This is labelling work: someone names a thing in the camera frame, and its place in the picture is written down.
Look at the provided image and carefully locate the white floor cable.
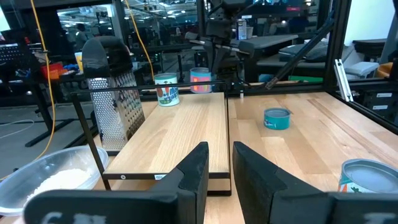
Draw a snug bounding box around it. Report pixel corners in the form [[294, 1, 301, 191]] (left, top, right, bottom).
[[0, 119, 35, 140]]

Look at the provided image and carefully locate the orange tan bag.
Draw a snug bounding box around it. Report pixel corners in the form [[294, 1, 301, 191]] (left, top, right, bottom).
[[375, 62, 395, 78]]

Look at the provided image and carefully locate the blue pink corn can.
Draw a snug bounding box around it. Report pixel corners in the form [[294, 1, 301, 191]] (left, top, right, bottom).
[[189, 67, 213, 94]]

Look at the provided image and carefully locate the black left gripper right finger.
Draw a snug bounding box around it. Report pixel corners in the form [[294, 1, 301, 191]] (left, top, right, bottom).
[[232, 141, 398, 224]]

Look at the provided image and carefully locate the short teal tuna can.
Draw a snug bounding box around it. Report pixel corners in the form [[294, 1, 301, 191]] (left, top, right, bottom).
[[263, 107, 292, 131]]

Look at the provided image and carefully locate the red storage bin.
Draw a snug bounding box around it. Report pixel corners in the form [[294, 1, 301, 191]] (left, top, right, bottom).
[[40, 63, 68, 81]]

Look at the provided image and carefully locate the dark grey laptop bag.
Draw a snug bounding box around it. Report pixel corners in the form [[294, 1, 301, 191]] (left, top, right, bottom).
[[278, 40, 329, 63]]

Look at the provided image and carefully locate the wooden shelf black metal frame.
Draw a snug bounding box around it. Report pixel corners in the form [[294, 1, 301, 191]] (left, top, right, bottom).
[[70, 80, 233, 197]]

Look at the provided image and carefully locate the yellow hanging cable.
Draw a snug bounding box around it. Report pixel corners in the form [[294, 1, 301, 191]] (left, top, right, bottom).
[[124, 0, 155, 77], [29, 0, 57, 161]]

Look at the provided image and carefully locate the white teal mixed vegetables can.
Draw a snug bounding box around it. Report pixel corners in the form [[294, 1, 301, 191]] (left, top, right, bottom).
[[154, 72, 181, 108]]

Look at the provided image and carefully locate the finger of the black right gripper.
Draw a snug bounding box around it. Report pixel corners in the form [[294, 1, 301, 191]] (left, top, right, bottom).
[[213, 46, 222, 74], [222, 48, 233, 73]]

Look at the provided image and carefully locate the light grey office chair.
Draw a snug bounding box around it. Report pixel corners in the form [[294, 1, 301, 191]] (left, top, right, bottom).
[[341, 43, 381, 80]]

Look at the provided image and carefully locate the metal box grater black handle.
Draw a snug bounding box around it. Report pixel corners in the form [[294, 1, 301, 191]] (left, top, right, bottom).
[[81, 35, 146, 156]]

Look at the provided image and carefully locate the grey desk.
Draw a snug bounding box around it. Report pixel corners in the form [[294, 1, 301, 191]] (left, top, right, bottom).
[[233, 33, 300, 82]]

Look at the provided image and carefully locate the person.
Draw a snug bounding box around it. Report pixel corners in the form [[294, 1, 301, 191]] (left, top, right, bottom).
[[74, 22, 90, 47]]

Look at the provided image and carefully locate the black labelled control box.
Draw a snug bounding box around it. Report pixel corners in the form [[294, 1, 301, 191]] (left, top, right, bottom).
[[362, 90, 398, 127]]

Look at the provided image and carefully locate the silver angle bracket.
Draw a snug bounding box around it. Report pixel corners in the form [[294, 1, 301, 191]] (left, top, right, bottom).
[[334, 58, 354, 103]]

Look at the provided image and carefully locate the white blue carton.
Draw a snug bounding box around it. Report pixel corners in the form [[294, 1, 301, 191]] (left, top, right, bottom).
[[236, 19, 248, 40]]

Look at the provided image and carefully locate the white powder heap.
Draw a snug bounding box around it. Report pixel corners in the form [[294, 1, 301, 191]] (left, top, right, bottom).
[[26, 167, 93, 203]]

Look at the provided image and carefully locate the clear plastic bowl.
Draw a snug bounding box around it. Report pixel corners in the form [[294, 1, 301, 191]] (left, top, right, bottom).
[[0, 145, 109, 218]]

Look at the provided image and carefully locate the yellow cup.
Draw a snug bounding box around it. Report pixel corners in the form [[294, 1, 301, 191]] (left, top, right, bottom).
[[74, 52, 84, 74]]

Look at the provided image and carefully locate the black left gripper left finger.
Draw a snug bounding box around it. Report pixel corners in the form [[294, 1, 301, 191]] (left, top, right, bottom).
[[23, 141, 210, 224]]

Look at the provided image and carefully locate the black workbench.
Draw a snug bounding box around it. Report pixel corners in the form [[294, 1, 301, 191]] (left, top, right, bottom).
[[0, 29, 100, 149]]

